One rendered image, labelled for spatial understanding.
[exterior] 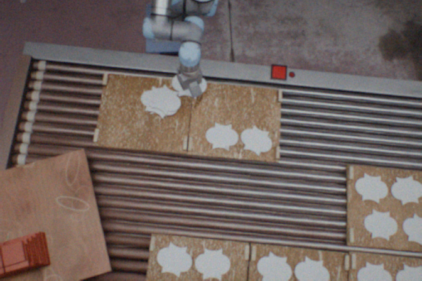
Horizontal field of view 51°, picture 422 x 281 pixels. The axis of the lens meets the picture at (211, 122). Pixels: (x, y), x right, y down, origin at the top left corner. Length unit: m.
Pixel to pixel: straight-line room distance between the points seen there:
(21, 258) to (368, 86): 1.66
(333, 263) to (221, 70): 0.99
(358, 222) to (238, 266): 0.55
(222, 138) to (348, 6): 1.90
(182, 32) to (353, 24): 2.07
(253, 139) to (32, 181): 0.94
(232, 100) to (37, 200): 0.93
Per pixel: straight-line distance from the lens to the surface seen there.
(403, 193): 2.16
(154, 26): 1.66
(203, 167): 1.99
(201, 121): 2.02
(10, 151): 2.12
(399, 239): 2.13
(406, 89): 2.34
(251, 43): 3.25
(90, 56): 2.20
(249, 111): 2.05
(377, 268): 2.08
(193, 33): 1.64
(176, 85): 1.86
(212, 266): 1.92
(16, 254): 1.68
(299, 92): 2.15
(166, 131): 2.01
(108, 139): 2.02
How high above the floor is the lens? 2.86
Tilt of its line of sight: 73 degrees down
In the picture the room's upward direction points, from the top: 10 degrees clockwise
